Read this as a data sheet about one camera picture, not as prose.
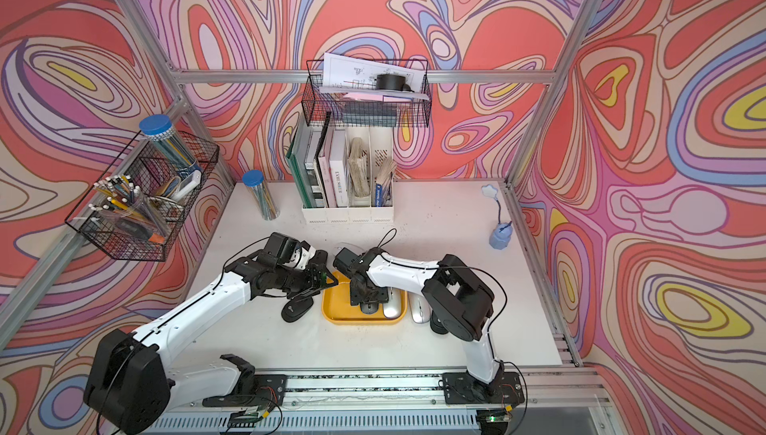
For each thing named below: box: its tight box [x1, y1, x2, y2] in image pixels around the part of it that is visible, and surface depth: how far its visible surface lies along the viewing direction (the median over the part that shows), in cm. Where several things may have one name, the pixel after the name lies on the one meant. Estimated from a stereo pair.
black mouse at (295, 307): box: [281, 297, 315, 323], surface depth 86 cm
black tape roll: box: [376, 73, 406, 91], surface depth 84 cm
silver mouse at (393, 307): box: [383, 286, 402, 320], surface depth 88 cm
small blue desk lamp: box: [480, 183, 514, 251], surface depth 98 cm
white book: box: [329, 128, 350, 208], surface depth 98 cm
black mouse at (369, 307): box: [360, 302, 380, 315], surface depth 88 cm
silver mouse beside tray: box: [406, 291, 432, 325], surface depth 87 cm
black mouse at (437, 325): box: [429, 310, 449, 335], surface depth 84 cm
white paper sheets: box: [318, 52, 430, 101], surface depth 87 cm
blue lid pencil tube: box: [242, 169, 281, 221], surface depth 107 cm
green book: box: [286, 116, 318, 209], surface depth 93 cm
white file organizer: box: [301, 124, 395, 225], surface depth 105 cm
